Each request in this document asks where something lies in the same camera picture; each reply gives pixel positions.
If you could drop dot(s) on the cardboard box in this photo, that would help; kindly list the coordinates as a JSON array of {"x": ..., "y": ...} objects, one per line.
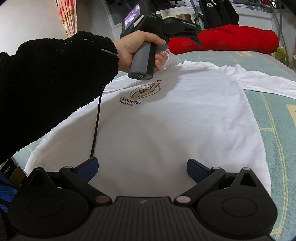
[{"x": 185, "y": 17}]

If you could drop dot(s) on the pink floral curtain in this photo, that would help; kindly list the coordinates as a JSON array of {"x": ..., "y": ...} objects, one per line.
[{"x": 67, "y": 10}]

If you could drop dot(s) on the person's left hand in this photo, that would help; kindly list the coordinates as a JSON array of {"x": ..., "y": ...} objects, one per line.
[{"x": 128, "y": 46}]

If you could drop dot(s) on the white long sleeve shirt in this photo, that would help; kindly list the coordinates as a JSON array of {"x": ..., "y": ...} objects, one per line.
[{"x": 144, "y": 132}]

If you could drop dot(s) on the green checked bed sheet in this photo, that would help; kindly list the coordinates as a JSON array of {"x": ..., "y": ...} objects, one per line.
[{"x": 277, "y": 127}]

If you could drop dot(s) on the black fleece sleeve forearm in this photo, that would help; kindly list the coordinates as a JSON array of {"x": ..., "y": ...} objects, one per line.
[{"x": 48, "y": 79}]

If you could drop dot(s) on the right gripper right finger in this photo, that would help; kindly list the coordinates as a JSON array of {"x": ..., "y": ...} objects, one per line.
[{"x": 205, "y": 179}]

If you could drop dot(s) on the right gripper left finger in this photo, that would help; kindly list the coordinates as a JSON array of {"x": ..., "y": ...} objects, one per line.
[{"x": 77, "y": 179}]

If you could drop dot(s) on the red rolled quilt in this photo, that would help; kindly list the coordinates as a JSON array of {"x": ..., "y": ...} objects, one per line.
[{"x": 229, "y": 38}]

